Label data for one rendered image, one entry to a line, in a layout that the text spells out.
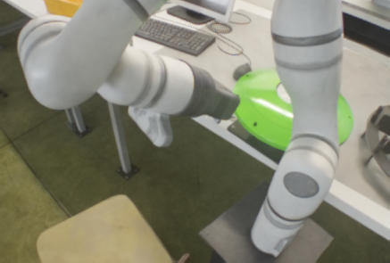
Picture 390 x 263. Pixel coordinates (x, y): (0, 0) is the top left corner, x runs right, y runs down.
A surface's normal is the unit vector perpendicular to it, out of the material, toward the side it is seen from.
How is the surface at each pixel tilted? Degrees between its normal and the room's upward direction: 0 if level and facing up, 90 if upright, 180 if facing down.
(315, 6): 80
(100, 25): 74
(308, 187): 91
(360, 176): 0
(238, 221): 0
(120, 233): 0
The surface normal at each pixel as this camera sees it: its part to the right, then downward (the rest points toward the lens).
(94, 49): 0.72, 0.41
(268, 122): -0.23, -0.49
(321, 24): 0.08, 0.50
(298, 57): -0.52, 0.57
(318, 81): -0.01, 0.77
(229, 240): 0.04, -0.73
